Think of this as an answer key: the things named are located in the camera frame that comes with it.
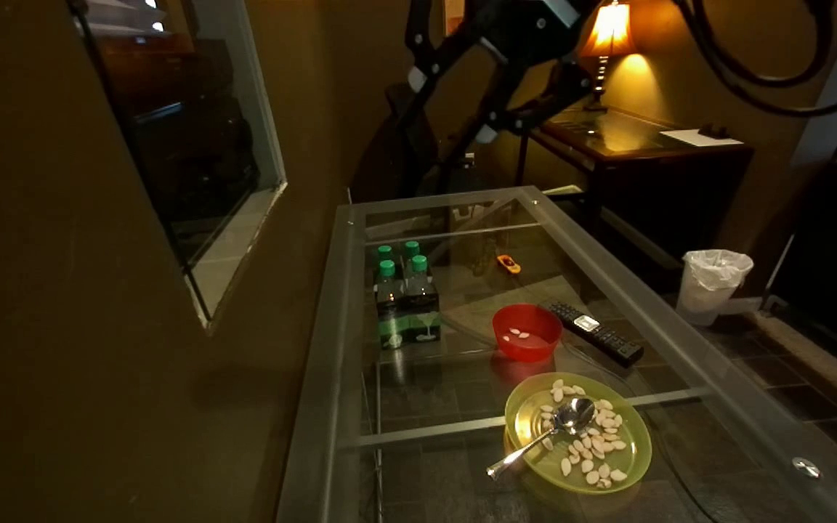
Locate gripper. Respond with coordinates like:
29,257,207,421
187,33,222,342
403,0,602,145

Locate window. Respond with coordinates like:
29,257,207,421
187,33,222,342
68,0,289,332

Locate table lamp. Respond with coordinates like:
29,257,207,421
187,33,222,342
579,0,639,113

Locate dark wooden side table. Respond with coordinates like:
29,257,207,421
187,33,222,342
515,104,755,280

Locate white paper sheet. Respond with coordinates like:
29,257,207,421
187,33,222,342
659,129,745,149

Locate pack of green-capped bottles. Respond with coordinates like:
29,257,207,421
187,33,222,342
373,240,443,352

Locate red bowl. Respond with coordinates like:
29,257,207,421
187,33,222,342
491,303,564,363

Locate black remote control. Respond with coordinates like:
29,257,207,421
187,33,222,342
540,297,645,367

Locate trash bin with white liner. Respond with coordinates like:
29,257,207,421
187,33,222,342
674,248,755,328

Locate green plate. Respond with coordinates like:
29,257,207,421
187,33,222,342
504,371,654,495

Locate metal spoon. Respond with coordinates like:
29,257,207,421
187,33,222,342
485,397,597,482

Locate heap of pale seeds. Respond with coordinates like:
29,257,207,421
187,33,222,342
538,377,631,490

